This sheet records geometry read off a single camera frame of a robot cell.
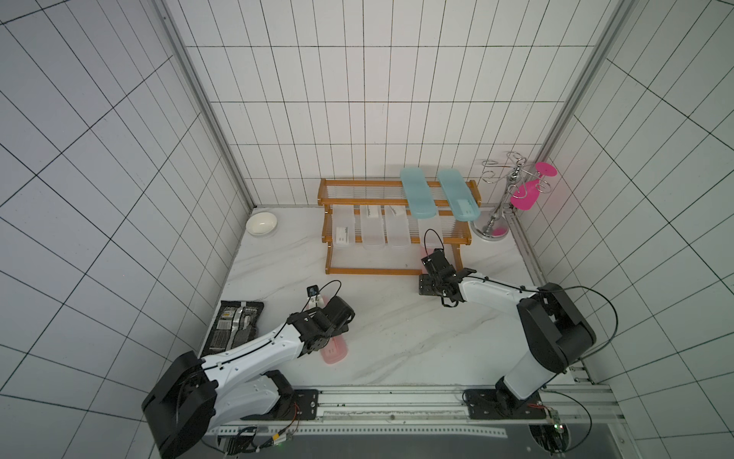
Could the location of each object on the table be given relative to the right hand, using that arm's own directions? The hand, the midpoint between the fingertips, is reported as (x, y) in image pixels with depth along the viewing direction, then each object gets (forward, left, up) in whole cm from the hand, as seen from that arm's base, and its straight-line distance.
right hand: (423, 283), depth 95 cm
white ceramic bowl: (+22, +63, +3) cm, 67 cm away
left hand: (-17, +32, +2) cm, 36 cm away
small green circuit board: (-39, -31, -2) cm, 50 cm away
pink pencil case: (-24, +26, 0) cm, 36 cm away
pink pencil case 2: (+2, 0, +17) cm, 17 cm away
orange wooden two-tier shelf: (+7, +24, +1) cm, 25 cm away
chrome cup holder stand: (+28, -29, +25) cm, 47 cm away
